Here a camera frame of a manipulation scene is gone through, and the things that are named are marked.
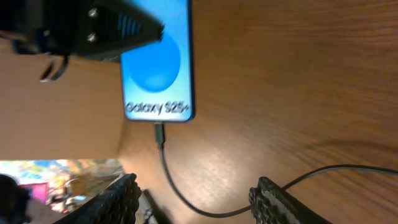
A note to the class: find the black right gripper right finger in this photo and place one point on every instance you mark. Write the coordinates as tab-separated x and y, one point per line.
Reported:
271	204

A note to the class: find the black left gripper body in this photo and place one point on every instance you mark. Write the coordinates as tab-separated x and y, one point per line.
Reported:
40	26

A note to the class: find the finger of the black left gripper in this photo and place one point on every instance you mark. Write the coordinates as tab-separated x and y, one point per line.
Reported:
107	28

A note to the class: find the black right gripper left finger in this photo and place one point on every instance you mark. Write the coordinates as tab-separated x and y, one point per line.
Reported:
117	204

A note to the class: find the blue Galaxy smartphone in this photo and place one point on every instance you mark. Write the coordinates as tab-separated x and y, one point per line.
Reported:
158	78

